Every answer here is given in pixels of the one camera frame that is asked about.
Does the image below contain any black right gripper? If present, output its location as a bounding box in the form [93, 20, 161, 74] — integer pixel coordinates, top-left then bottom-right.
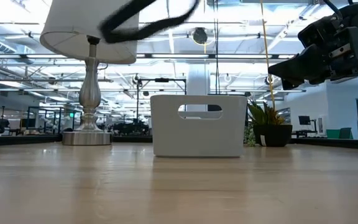
[267, 26, 358, 91]

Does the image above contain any large wide black rubber band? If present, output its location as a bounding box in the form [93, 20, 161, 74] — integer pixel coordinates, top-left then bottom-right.
[98, 0, 201, 45]

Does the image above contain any grey plastic bin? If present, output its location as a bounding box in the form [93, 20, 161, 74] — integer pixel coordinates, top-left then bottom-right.
[149, 94, 249, 158]

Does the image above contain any black computer monitor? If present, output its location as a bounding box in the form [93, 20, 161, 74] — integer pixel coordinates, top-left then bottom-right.
[298, 115, 313, 126]

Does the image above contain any small potted succulent plant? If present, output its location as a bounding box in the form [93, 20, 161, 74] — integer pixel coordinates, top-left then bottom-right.
[246, 99, 293, 148]

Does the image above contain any green chair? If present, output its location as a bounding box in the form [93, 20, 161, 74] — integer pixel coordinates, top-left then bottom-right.
[325, 127, 354, 141]

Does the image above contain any white shade table lamp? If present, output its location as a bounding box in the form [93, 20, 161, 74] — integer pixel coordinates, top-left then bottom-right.
[39, 0, 140, 147]

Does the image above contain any yellow hanging cable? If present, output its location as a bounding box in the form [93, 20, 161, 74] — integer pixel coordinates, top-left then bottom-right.
[259, 0, 277, 110]

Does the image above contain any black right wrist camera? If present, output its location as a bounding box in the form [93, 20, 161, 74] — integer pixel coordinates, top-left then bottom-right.
[297, 14, 337, 49]

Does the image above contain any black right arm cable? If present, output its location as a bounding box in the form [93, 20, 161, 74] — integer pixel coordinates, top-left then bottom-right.
[323, 0, 344, 20]

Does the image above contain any black aluminium frame rail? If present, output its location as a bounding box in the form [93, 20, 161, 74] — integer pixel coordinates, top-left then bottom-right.
[290, 138, 358, 151]
[0, 134, 63, 147]

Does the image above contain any black hanging cable with coil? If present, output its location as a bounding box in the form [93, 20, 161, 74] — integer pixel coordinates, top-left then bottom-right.
[213, 0, 221, 95]

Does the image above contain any black ceiling cable reel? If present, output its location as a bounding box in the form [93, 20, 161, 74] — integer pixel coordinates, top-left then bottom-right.
[191, 27, 209, 45]

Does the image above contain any black background rig frame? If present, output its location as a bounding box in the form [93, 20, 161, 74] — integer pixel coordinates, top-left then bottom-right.
[135, 77, 188, 125]

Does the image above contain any black aluminium frame crossbar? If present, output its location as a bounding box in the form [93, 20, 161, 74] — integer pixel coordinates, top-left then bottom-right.
[111, 135, 154, 144]

